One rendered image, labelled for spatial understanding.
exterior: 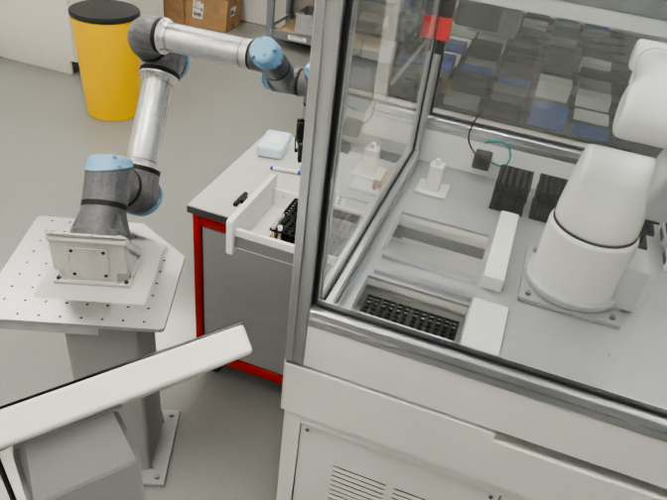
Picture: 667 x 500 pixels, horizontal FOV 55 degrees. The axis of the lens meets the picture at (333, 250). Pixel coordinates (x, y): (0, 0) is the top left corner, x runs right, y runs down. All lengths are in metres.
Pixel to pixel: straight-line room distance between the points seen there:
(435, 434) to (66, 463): 0.66
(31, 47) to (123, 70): 1.18
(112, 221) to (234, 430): 0.97
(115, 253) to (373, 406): 0.77
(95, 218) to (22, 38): 3.68
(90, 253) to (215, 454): 0.92
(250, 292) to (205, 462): 0.59
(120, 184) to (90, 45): 2.51
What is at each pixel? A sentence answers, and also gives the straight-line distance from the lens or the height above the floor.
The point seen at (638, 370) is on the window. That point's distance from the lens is 1.14.
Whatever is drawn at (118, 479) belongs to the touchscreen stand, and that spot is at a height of 1.00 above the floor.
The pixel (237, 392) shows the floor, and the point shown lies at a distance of 2.48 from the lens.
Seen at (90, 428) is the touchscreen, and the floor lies 1.07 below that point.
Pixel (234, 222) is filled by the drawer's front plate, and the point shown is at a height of 0.92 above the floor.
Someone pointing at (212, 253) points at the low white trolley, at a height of 0.59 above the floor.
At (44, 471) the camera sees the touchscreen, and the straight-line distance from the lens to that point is 1.04.
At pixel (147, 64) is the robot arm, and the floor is 1.17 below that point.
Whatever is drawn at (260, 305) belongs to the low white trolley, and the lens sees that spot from 2.18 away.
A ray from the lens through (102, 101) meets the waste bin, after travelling 4.34.
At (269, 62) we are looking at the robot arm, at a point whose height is 1.29.
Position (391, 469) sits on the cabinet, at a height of 0.72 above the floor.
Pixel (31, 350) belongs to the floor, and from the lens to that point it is 2.74.
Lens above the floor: 1.86
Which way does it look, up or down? 36 degrees down
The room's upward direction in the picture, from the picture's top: 7 degrees clockwise
